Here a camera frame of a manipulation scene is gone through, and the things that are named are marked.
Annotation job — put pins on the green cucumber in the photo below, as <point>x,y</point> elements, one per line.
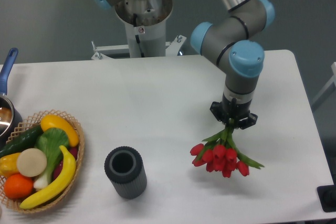
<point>23,141</point>

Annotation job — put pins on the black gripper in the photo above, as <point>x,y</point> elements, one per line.
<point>236,108</point>

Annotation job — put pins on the dark grey ribbed vase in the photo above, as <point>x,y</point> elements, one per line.
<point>125,169</point>

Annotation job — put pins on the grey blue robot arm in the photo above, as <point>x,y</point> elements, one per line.
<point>227,46</point>

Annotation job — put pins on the woven wicker basket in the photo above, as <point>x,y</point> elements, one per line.
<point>23,126</point>

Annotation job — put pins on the black device at edge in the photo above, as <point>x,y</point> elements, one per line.
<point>327,197</point>

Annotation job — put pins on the green bok choy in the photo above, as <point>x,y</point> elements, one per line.
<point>49,143</point>

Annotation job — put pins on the yellow banana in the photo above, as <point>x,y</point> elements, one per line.
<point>57,186</point>

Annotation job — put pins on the blue handled saucepan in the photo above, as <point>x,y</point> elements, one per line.
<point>10,117</point>

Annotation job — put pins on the dark red vegetable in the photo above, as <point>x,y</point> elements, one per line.
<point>74,152</point>

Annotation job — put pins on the beige round disc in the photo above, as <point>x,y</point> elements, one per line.
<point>31,162</point>

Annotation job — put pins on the orange fruit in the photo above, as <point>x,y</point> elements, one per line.
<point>18,186</point>

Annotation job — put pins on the red tulip bouquet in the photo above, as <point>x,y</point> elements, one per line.
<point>219,153</point>

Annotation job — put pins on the white frame at right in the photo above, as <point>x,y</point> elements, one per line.
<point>324,92</point>

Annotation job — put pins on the yellow bell pepper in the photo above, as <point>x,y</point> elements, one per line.
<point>8,165</point>

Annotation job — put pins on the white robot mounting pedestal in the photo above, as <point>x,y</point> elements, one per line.
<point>145,27</point>

